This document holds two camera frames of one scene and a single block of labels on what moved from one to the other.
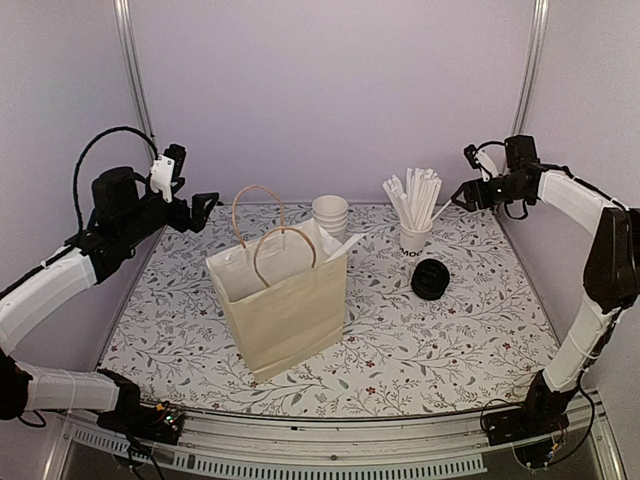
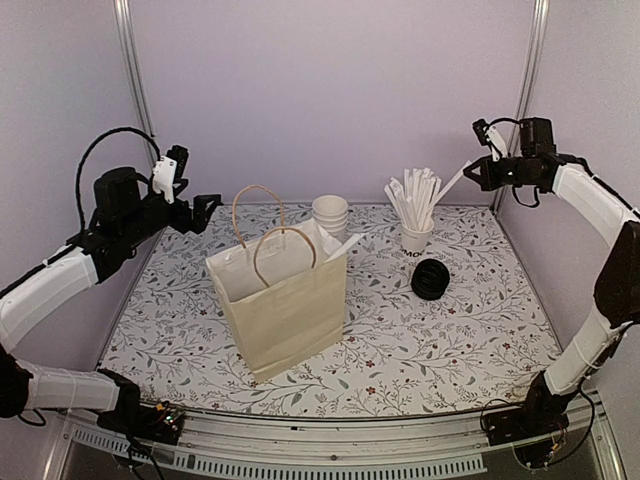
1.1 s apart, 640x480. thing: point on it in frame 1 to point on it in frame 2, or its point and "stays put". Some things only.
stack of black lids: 430,278 stays put
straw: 354,240 stays put
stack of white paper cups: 331,214 stays put
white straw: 441,210 to 447,186
